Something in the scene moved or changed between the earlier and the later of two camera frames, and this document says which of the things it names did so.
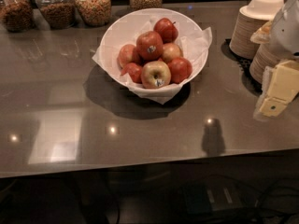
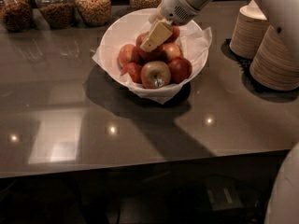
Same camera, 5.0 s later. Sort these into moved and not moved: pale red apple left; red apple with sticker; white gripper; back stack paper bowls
Moved: white gripper
Not moved: pale red apple left; back stack paper bowls; red apple with sticker
